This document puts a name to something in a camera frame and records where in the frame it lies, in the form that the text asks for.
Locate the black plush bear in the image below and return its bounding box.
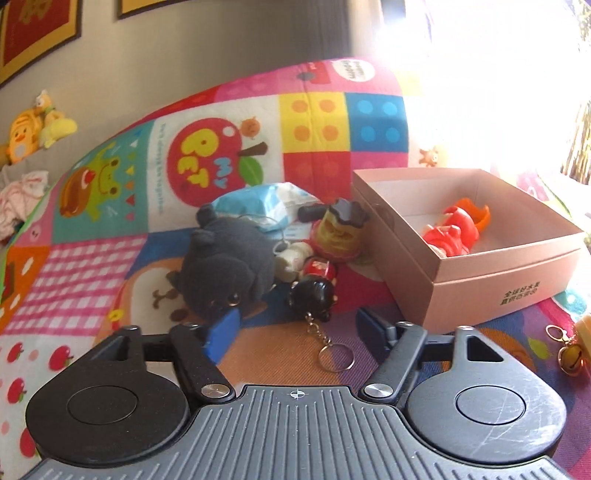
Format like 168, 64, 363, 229
167, 204, 274, 322

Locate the black-haired keychain doll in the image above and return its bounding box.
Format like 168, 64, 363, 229
287, 256, 356, 374

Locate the red hooded doll figure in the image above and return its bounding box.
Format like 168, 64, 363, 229
422, 206, 480, 258

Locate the yellow toy with black lid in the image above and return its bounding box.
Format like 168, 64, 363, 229
310, 198, 370, 263

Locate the orange plastic scoop toy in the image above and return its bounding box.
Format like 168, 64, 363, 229
456, 198, 491, 234

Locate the blue wet wipes pack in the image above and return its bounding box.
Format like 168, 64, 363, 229
212, 182, 321, 232

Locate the colourful cartoon play mat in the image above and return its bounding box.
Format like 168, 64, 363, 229
1, 59, 590, 479

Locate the pink cardboard box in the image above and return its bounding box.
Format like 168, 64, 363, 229
352, 168, 584, 333

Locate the white pink crumpled cloth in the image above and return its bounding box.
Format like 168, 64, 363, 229
0, 170, 49, 241

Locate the yellow duck plush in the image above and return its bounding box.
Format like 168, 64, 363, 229
34, 90, 78, 149

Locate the yellow tiger plush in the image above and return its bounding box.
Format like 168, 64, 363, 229
5, 109, 43, 165

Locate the red gold framed picture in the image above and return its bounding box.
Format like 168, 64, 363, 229
1, 0, 82, 86

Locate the gold bell keychain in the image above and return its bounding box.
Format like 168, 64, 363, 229
545, 315, 591, 377

